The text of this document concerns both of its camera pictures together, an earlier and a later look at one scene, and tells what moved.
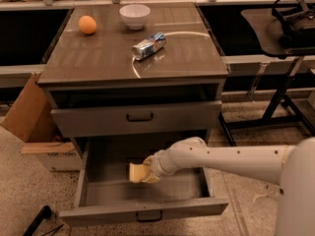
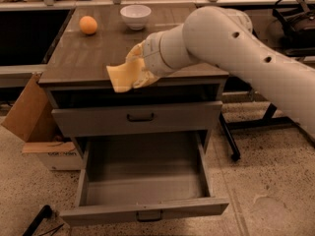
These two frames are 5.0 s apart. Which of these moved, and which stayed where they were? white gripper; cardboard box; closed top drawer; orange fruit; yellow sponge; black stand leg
Moved: white gripper; yellow sponge
Stayed: black stand leg; orange fruit; cardboard box; closed top drawer
